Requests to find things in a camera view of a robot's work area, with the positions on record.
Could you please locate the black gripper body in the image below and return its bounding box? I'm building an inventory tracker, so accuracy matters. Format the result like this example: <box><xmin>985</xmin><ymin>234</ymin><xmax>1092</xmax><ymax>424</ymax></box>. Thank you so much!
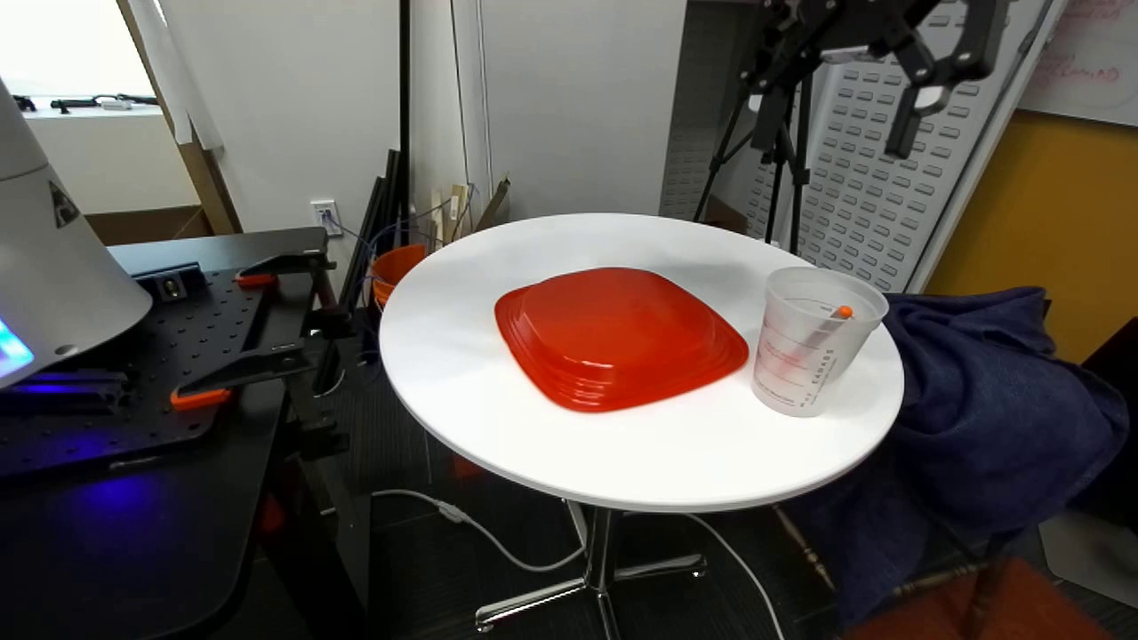
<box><xmin>764</xmin><ymin>0</ymin><xmax>940</xmax><ymax>76</ymax></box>

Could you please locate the orange capped grey marker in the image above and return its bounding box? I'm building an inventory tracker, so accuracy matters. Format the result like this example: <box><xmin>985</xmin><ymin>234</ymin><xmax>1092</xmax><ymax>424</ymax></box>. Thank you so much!
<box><xmin>793</xmin><ymin>308</ymin><xmax>855</xmax><ymax>361</ymax></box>

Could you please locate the white robot base cone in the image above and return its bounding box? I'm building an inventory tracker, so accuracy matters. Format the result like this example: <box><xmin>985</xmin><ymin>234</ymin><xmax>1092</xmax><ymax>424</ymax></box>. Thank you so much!
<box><xmin>0</xmin><ymin>86</ymin><xmax>154</xmax><ymax>387</ymax></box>

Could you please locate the clear plastic measuring cup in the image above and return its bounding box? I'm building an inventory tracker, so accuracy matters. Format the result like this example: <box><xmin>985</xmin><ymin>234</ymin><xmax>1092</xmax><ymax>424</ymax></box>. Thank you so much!
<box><xmin>753</xmin><ymin>267</ymin><xmax>887</xmax><ymax>415</ymax></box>

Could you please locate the black tripod stand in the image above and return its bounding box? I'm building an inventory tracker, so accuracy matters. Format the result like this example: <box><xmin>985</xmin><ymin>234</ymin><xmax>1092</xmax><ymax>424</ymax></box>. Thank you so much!
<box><xmin>693</xmin><ymin>48</ymin><xmax>819</xmax><ymax>239</ymax></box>

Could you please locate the white perforated panel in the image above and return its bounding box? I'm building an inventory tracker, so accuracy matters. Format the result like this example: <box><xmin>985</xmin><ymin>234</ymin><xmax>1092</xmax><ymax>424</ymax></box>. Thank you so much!
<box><xmin>801</xmin><ymin>0</ymin><xmax>1068</xmax><ymax>292</ymax></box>

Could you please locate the red square plate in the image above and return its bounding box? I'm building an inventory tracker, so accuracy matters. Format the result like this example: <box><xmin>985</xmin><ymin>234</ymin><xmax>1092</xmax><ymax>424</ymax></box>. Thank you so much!
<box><xmin>493</xmin><ymin>267</ymin><xmax>749</xmax><ymax>412</ymax></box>

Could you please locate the dark blue cloth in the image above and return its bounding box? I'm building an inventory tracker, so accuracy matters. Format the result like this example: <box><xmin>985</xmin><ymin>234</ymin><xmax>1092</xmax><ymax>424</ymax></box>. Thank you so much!
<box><xmin>793</xmin><ymin>287</ymin><xmax>1129</xmax><ymax>626</ymax></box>

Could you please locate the orange bucket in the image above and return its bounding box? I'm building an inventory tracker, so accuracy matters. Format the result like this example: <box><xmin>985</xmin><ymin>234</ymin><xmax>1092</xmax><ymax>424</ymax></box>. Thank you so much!
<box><xmin>368</xmin><ymin>241</ymin><xmax>425</xmax><ymax>308</ymax></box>

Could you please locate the round white table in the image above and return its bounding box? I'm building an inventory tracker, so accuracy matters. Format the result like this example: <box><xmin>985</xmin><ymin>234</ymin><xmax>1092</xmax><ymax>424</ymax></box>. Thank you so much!
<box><xmin>381</xmin><ymin>213</ymin><xmax>902</xmax><ymax>629</ymax></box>

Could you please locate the black perforated work bench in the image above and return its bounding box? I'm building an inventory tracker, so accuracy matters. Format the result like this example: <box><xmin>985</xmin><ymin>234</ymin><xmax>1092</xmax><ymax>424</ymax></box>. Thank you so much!
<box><xmin>0</xmin><ymin>227</ymin><xmax>359</xmax><ymax>640</ymax></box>

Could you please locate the white floor cable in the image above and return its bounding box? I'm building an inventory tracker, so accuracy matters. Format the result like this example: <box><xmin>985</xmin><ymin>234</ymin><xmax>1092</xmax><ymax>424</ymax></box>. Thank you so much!
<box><xmin>368</xmin><ymin>485</ymin><xmax>592</xmax><ymax>579</ymax></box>

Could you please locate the orange handled black clamp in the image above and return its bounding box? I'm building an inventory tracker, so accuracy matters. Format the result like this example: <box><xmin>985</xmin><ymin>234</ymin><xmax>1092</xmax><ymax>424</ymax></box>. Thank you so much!
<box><xmin>168</xmin><ymin>345</ymin><xmax>308</xmax><ymax>412</ymax></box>

